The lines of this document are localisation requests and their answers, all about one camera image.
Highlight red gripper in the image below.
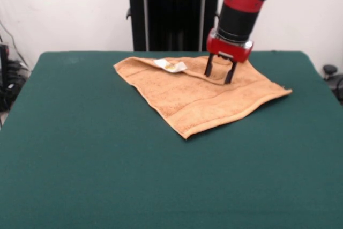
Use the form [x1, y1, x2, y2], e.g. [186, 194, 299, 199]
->
[204, 28, 254, 85]

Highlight orange terry towel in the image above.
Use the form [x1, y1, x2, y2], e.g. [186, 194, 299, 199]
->
[113, 55, 293, 140]

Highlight black office chair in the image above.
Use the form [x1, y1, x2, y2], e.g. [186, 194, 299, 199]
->
[322, 64, 343, 98]

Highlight dark green table cloth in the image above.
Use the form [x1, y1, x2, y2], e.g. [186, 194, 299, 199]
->
[0, 50, 343, 229]

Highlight black equipment box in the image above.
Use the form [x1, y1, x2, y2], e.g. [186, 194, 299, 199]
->
[0, 43, 21, 112]

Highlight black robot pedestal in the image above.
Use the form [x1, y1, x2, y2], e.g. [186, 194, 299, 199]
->
[117, 0, 225, 52]

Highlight grey cable bundle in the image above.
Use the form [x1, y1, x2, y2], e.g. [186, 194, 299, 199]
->
[0, 19, 31, 72]

